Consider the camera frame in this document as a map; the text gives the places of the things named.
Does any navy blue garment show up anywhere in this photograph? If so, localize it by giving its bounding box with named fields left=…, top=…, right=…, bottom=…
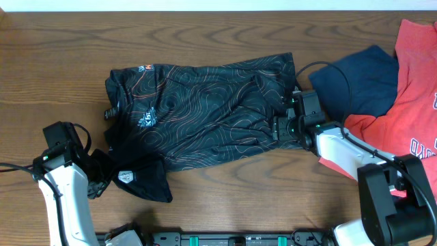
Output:
left=309, top=45, right=399, bottom=122

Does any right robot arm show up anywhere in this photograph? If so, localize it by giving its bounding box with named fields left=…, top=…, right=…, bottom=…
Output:
left=272, top=103, right=436, bottom=245

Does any black orange-patterned jersey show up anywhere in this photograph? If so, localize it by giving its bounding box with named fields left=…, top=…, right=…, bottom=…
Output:
left=104, top=53, right=298, bottom=203

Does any red t-shirt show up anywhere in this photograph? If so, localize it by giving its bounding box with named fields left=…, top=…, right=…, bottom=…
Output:
left=318, top=18, right=437, bottom=199

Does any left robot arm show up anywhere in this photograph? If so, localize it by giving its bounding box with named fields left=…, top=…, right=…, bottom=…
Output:
left=33, top=143, right=143, bottom=246

